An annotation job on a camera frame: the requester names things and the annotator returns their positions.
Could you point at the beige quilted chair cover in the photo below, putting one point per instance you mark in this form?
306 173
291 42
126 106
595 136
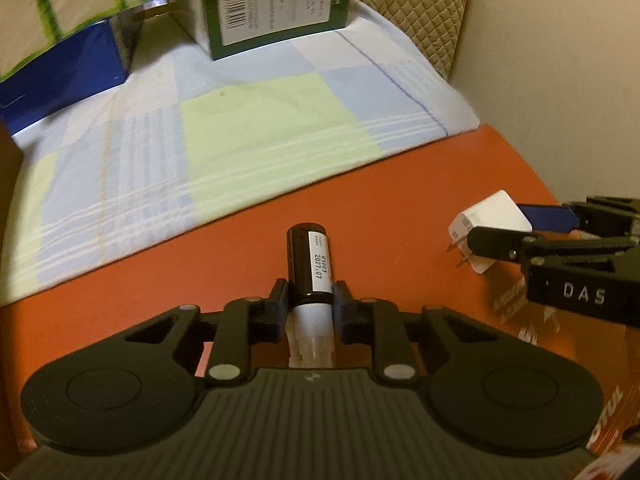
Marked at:
415 10

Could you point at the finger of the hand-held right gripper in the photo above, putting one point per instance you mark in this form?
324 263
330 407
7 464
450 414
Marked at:
500 245
547 217

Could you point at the checked blue green cloth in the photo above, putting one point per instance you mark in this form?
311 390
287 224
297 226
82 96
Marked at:
225 135

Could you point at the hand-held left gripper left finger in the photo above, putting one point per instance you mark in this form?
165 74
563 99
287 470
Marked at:
276 307

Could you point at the green tissue pack bundle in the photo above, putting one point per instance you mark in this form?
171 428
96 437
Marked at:
75 0

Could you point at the large blue box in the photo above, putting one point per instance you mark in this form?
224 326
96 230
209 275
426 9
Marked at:
60 75

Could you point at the red printed cardboard sheet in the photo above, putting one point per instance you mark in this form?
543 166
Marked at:
400 200

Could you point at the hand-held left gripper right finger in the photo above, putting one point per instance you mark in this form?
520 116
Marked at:
345 312

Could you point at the white power adapter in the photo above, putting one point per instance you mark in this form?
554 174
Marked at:
495 215

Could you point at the dark spray bottle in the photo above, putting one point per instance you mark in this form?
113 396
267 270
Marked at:
310 265

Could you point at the dark green box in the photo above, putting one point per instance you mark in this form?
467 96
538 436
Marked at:
280 5

